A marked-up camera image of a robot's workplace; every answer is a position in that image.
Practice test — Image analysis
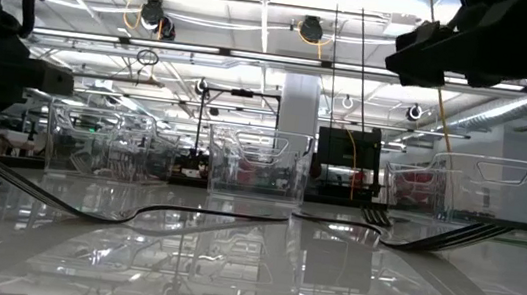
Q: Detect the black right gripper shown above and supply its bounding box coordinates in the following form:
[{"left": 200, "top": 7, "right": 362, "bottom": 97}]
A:
[{"left": 381, "top": 0, "right": 527, "bottom": 100}]

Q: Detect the black metal fork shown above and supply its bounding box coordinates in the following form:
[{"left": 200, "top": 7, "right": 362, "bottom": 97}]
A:
[
  {"left": 358, "top": 207, "right": 396, "bottom": 229},
  {"left": 0, "top": 144, "right": 295, "bottom": 246},
  {"left": 288, "top": 199, "right": 516, "bottom": 264}
]

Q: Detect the black computer case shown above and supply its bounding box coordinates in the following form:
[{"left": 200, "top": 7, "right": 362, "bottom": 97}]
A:
[{"left": 310, "top": 121, "right": 387, "bottom": 203}]

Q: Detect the red black case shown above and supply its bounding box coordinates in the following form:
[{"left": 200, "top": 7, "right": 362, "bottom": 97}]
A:
[{"left": 386, "top": 166, "right": 439, "bottom": 213}]

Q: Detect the clear plastic bin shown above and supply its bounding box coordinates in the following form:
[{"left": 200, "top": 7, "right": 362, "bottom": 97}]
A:
[
  {"left": 40, "top": 100, "right": 184, "bottom": 191},
  {"left": 379, "top": 143, "right": 527, "bottom": 234},
  {"left": 200, "top": 121, "right": 318, "bottom": 208}
]

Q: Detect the white building column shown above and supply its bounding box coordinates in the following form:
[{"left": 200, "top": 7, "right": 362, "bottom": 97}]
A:
[{"left": 277, "top": 72, "right": 325, "bottom": 140}]

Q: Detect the black hanging cable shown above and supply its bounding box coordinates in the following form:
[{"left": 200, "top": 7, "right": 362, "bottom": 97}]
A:
[{"left": 313, "top": 0, "right": 351, "bottom": 177}]

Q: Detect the silver ventilation duct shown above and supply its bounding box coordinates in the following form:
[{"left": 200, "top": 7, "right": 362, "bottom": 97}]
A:
[{"left": 438, "top": 63, "right": 527, "bottom": 146}]

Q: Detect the black ceiling cable reel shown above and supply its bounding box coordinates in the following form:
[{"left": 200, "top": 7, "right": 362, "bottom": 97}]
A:
[
  {"left": 294, "top": 13, "right": 336, "bottom": 49},
  {"left": 135, "top": 0, "right": 182, "bottom": 43}
]

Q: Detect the thin yellow cable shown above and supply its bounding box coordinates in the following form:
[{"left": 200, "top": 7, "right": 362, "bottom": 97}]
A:
[{"left": 336, "top": 126, "right": 363, "bottom": 201}]

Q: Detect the black metal stand frame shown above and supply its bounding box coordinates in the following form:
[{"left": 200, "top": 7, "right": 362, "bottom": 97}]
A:
[{"left": 193, "top": 84, "right": 284, "bottom": 168}]

